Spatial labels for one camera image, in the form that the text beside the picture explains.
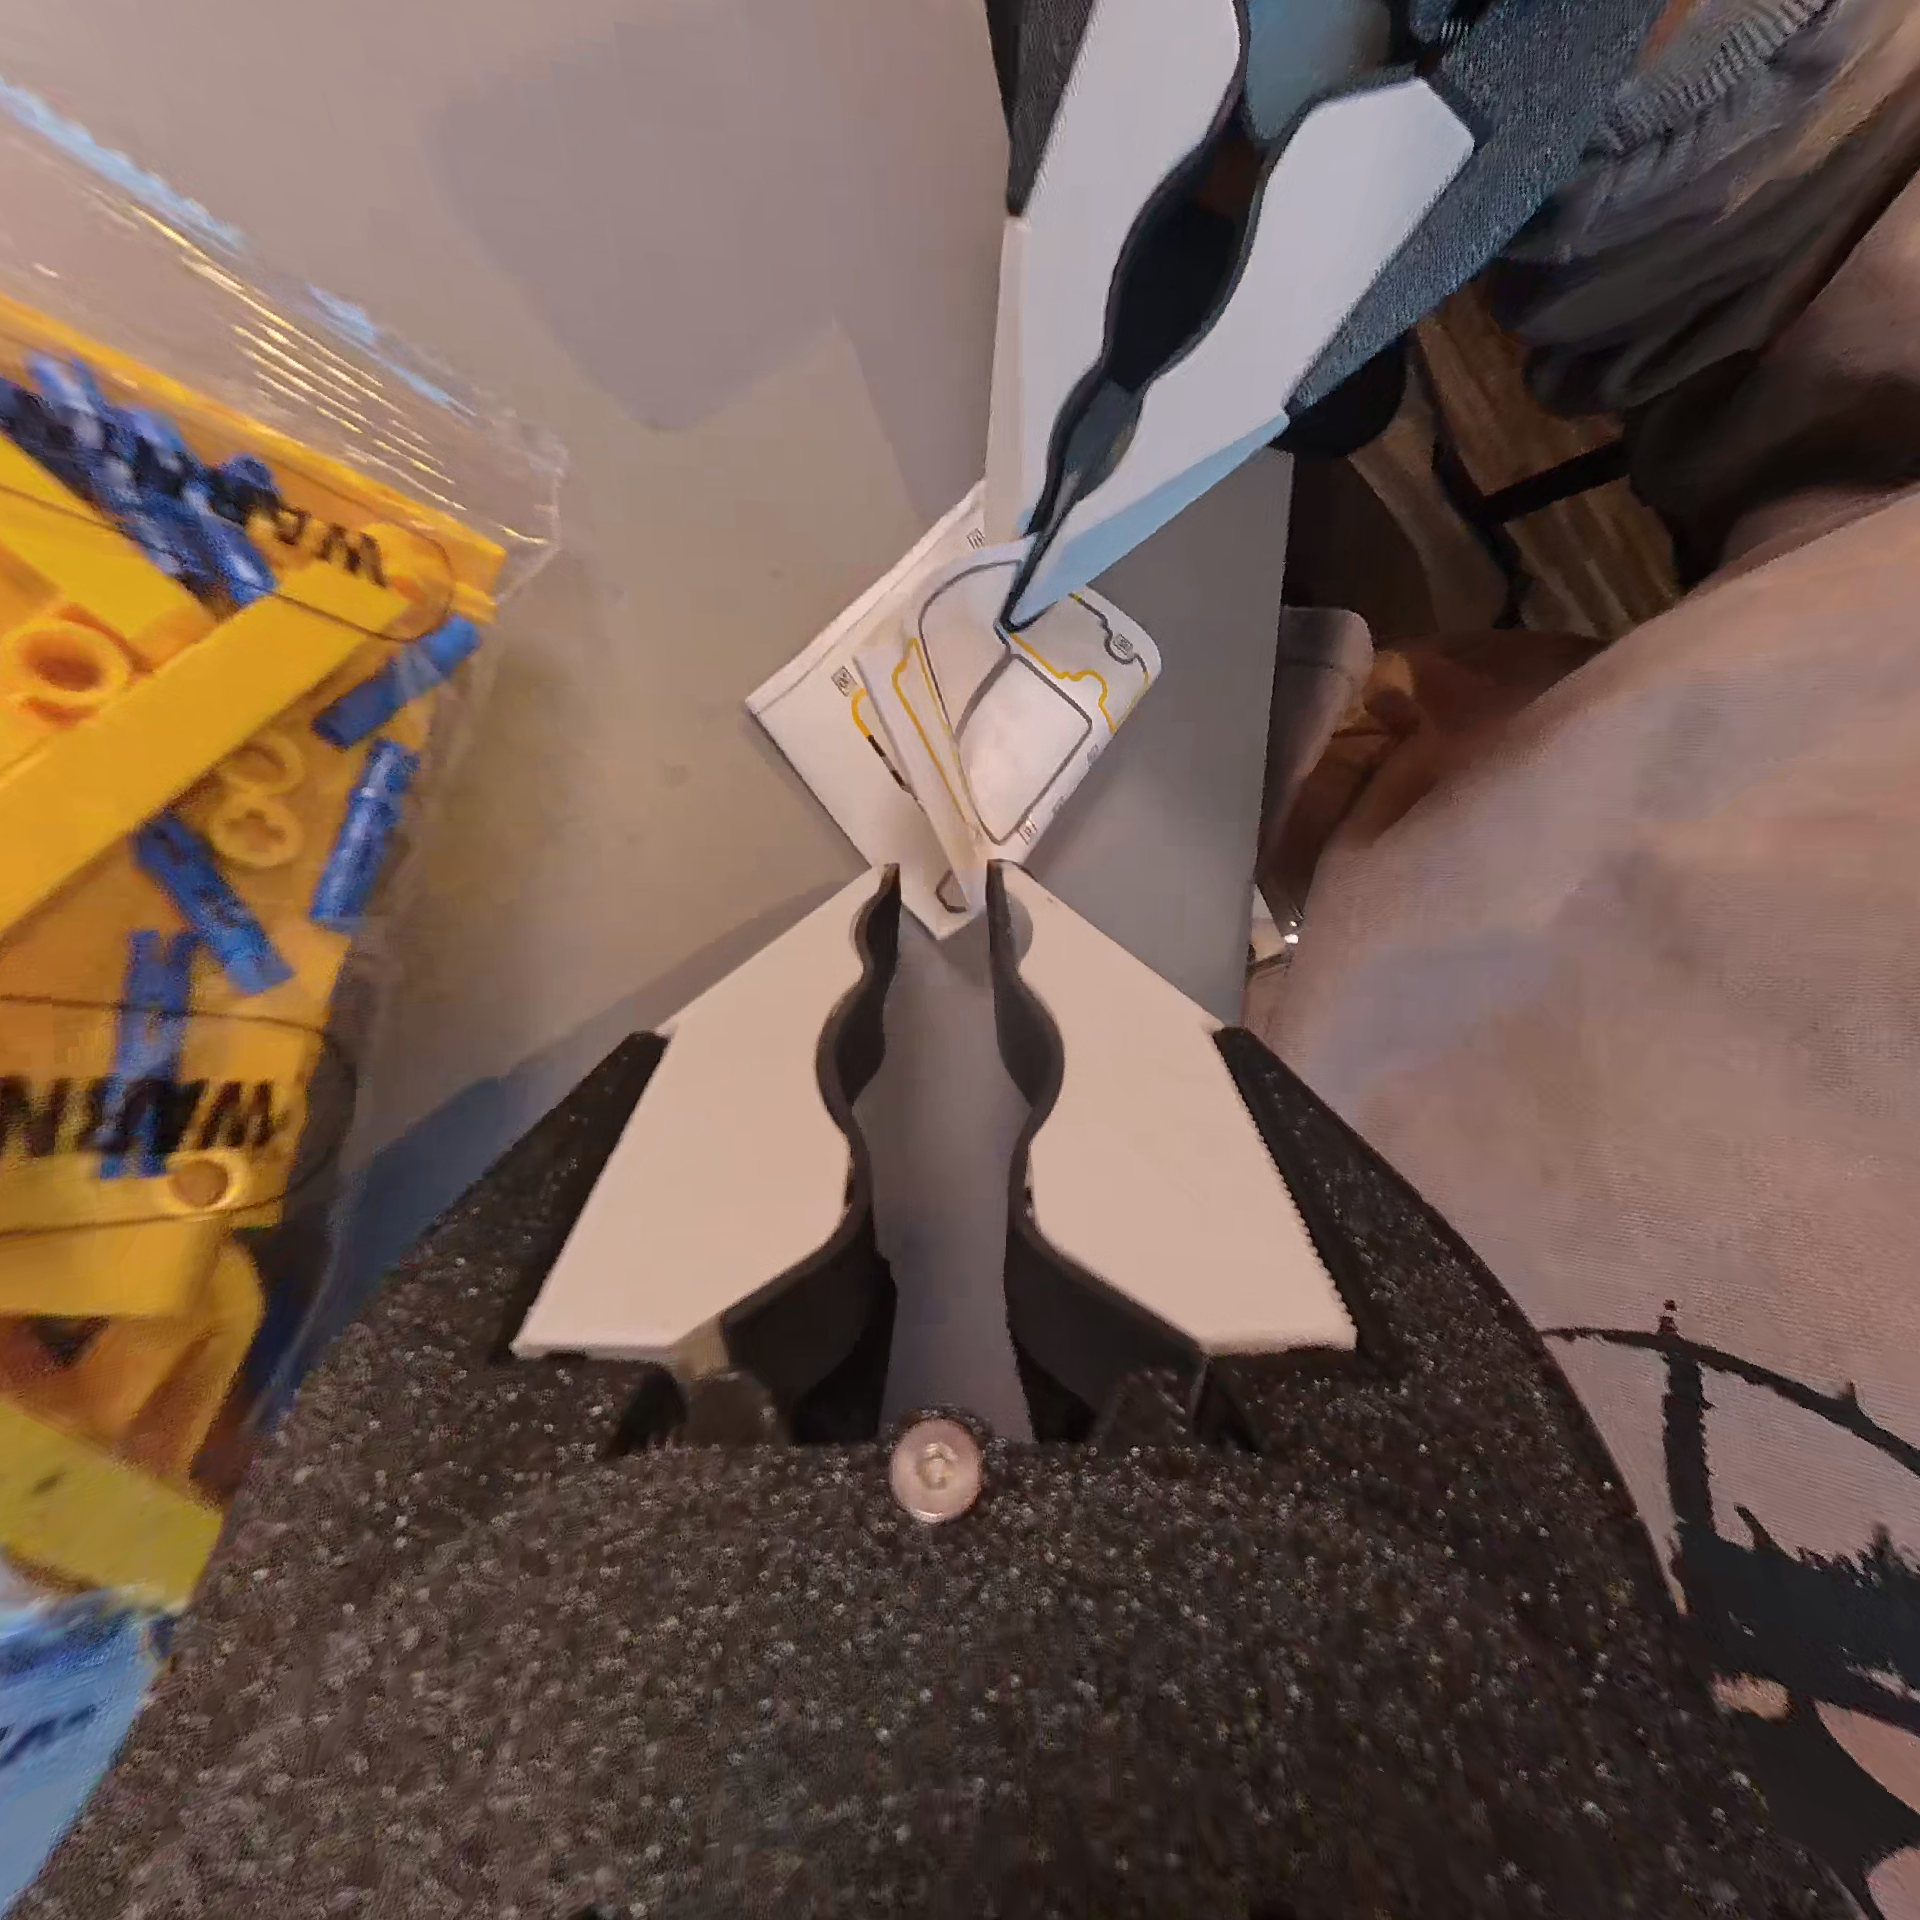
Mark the large clear plastic bag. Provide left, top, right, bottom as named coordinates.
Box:
left=0, top=74, right=571, bottom=1862

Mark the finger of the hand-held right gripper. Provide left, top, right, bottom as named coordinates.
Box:
left=995, top=74, right=1480, bottom=631
left=983, top=0, right=1252, bottom=541

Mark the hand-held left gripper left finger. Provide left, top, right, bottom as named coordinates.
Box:
left=514, top=865, right=905, bottom=1448

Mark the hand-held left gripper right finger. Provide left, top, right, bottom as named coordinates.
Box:
left=985, top=863, right=1358, bottom=1448

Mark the person's right forearm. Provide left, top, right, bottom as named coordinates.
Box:
left=1499, top=0, right=1920, bottom=423

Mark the white sticker sheet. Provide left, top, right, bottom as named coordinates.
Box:
left=743, top=483, right=1161, bottom=942

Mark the pile of yellow building parts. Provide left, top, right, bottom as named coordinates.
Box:
left=0, top=291, right=514, bottom=1606

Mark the pile of yellow blue parts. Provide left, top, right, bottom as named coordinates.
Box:
left=0, top=354, right=484, bottom=1189

